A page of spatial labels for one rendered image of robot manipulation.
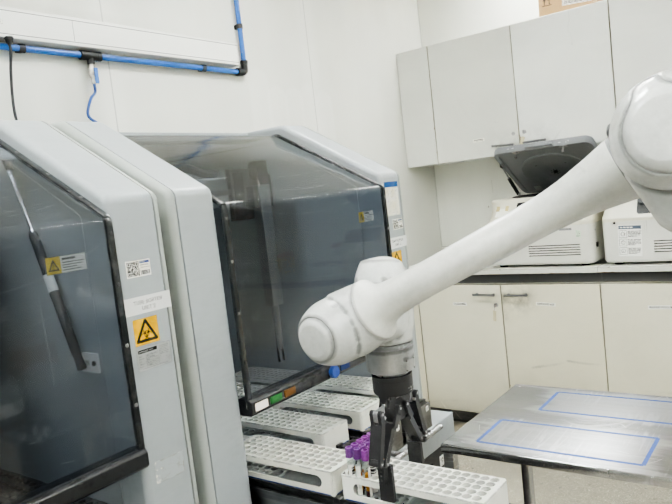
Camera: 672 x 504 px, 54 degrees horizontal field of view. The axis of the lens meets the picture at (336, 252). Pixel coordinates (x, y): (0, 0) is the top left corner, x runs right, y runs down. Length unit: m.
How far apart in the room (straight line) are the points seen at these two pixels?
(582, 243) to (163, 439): 2.56
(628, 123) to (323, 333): 0.50
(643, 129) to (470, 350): 3.08
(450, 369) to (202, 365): 2.69
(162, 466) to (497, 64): 3.09
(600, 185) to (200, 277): 0.74
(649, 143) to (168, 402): 0.91
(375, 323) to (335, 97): 2.68
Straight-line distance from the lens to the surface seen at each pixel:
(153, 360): 1.25
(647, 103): 0.78
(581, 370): 3.59
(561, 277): 3.55
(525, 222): 1.04
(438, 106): 4.04
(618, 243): 3.41
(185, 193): 1.30
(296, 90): 3.36
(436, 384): 3.96
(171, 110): 2.78
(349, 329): 1.00
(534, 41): 3.84
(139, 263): 1.22
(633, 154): 0.78
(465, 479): 1.27
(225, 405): 1.37
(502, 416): 1.68
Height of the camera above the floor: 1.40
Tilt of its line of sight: 5 degrees down
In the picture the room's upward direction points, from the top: 7 degrees counter-clockwise
